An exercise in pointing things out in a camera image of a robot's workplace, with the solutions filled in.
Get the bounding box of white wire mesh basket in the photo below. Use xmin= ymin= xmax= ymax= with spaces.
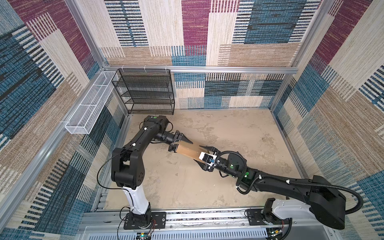
xmin=65 ymin=71 xmax=116 ymax=135

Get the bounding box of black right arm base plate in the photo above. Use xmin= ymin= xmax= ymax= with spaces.
xmin=244 ymin=209 xmax=290 ymax=226

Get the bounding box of aluminium front mounting rail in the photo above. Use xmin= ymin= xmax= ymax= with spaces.
xmin=75 ymin=207 xmax=342 ymax=240

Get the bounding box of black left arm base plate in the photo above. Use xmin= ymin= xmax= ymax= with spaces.
xmin=124 ymin=212 xmax=167 ymax=230

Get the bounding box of black wire mesh shelf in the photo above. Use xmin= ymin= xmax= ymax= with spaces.
xmin=112 ymin=68 xmax=175 ymax=115

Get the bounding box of black corrugated cable conduit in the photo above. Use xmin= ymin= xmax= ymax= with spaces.
xmin=215 ymin=150 xmax=364 ymax=238

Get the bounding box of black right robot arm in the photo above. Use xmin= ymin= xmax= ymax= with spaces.
xmin=196 ymin=147 xmax=347 ymax=230

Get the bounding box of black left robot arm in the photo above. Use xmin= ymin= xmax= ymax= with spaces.
xmin=111 ymin=116 xmax=192 ymax=228

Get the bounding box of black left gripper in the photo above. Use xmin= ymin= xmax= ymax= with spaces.
xmin=154 ymin=131 xmax=192 ymax=155

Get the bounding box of brown cardboard box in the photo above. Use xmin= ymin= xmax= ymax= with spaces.
xmin=176 ymin=141 xmax=210 ymax=162

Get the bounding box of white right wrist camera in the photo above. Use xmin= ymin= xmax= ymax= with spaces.
xmin=199 ymin=152 xmax=217 ymax=165

